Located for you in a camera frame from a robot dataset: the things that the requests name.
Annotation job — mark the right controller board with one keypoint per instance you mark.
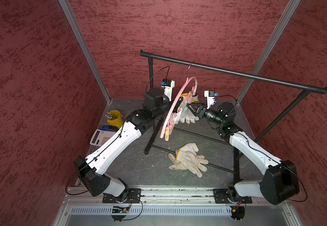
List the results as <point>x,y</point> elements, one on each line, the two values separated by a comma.
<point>238,213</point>

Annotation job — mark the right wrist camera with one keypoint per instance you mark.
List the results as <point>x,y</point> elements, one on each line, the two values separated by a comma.
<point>211,97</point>

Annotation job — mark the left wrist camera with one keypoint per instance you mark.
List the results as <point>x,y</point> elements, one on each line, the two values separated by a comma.
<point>168,86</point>

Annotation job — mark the pink calculator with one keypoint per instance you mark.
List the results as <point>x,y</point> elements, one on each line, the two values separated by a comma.
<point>100,137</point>

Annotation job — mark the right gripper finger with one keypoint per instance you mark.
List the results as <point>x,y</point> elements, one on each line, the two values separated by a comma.
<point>191,115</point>
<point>194,105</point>

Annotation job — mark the blue stapler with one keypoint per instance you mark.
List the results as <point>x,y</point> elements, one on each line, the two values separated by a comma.
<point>108,128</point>

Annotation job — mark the left controller board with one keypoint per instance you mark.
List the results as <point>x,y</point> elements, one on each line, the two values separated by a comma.
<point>120,210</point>

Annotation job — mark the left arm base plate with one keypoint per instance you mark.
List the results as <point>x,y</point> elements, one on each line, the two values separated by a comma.
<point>129,196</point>

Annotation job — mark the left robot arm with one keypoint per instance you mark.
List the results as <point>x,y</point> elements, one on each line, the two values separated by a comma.
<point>92,169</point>

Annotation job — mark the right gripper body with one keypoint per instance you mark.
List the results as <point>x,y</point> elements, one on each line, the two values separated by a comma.
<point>210,115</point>

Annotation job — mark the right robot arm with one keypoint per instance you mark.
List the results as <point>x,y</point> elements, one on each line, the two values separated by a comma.
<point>280,181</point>

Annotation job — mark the white work glove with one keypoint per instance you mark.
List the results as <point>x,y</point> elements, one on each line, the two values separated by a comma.
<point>183,118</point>

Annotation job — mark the pink clip hanger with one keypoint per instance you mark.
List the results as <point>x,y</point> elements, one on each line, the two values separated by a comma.
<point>177,108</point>

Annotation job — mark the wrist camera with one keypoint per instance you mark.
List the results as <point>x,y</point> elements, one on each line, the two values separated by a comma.
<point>168,86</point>
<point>211,97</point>

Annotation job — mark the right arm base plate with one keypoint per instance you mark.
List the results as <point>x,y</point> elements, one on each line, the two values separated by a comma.
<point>222,196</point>

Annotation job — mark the controller board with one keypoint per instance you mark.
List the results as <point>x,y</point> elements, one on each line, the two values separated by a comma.
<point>238,213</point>
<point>120,210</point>

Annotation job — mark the yellow cup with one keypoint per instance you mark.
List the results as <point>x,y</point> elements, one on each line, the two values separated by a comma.
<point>114,118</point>

